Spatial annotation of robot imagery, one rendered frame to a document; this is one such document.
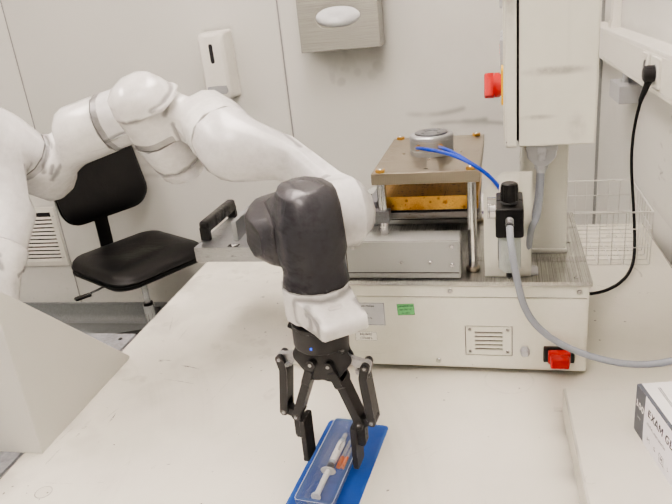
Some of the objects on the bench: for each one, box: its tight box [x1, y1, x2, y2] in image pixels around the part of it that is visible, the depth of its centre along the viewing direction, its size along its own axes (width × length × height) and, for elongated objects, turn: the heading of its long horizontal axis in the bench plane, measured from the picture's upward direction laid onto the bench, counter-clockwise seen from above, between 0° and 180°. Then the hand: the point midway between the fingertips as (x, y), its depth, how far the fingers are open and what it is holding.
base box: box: [292, 285, 590, 371], centre depth 129 cm, size 54×38×17 cm
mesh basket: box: [568, 179, 654, 265], centre depth 162 cm, size 22×26×13 cm
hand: (332, 442), depth 95 cm, fingers open, 7 cm apart
